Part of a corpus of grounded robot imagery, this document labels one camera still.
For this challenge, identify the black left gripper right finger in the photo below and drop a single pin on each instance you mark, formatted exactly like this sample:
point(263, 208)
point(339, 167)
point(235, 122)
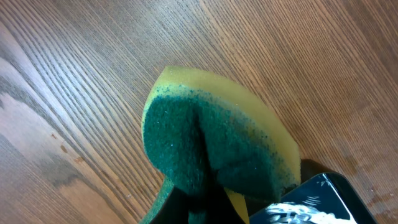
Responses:
point(219, 208)

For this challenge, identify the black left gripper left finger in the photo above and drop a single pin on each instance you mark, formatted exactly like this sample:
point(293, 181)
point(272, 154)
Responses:
point(176, 208)

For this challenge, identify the green and yellow sponge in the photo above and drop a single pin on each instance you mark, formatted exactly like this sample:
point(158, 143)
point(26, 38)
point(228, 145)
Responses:
point(203, 130)

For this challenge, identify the dark blue water tray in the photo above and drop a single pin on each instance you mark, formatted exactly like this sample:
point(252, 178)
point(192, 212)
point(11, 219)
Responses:
point(327, 198)

